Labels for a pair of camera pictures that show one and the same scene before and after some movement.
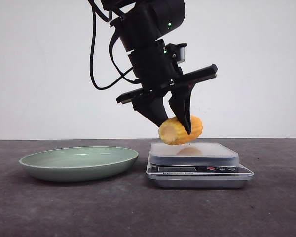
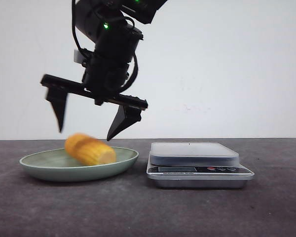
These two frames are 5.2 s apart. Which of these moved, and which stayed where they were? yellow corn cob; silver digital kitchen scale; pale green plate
Moved: yellow corn cob
Stayed: pale green plate; silver digital kitchen scale
